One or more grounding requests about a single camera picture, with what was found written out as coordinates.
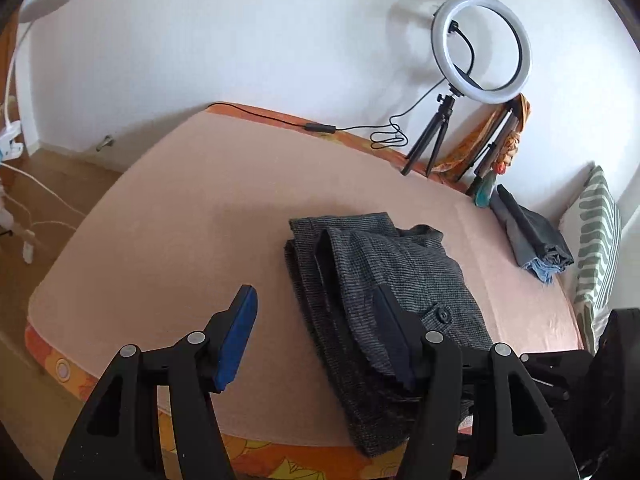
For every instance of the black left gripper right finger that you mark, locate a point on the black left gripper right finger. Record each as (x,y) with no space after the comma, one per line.
(481,415)

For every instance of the folded tripod with orange scarf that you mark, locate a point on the folded tripod with orange scarf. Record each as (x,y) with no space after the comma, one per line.
(488,150)

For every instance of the white clip desk lamp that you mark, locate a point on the white clip desk lamp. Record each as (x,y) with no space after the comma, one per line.
(16,127)

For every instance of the green patterned white pillow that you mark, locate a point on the green patterned white pillow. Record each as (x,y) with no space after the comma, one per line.
(591,228)

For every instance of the grey houndstooth pants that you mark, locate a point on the grey houndstooth pants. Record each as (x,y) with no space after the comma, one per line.
(336,264)

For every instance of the white ring light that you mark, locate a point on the white ring light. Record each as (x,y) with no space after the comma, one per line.
(482,49)

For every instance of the metal door stopper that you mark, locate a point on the metal door stopper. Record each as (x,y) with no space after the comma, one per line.
(107,142)

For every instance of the orange floral bed sheet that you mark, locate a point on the orange floral bed sheet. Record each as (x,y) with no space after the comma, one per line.
(250,454)

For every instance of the black mini tripod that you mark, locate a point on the black mini tripod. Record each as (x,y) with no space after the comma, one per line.
(436,131)

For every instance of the folded dark grey clothes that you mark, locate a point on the folded dark grey clothes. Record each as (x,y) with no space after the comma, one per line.
(537,245)

